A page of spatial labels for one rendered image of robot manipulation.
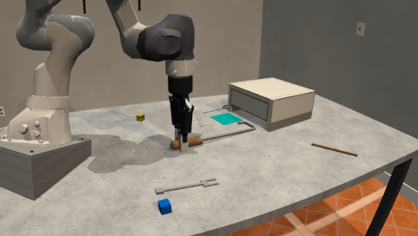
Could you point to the small yellow cube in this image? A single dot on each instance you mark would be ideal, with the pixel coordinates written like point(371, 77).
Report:
point(140, 117)

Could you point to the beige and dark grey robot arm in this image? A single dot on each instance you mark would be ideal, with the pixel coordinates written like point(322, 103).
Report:
point(45, 121)

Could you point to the small blue cube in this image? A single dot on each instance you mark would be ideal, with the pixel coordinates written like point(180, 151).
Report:
point(164, 206)

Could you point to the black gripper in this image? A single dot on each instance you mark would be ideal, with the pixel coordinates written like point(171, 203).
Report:
point(180, 88)

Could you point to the low beige cabinet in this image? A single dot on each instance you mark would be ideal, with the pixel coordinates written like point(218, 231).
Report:
point(278, 102)

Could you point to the steel hook with wooden handle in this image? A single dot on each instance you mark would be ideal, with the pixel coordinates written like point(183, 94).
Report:
point(197, 140)

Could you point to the teal square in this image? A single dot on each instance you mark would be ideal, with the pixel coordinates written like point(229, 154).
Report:
point(226, 118)

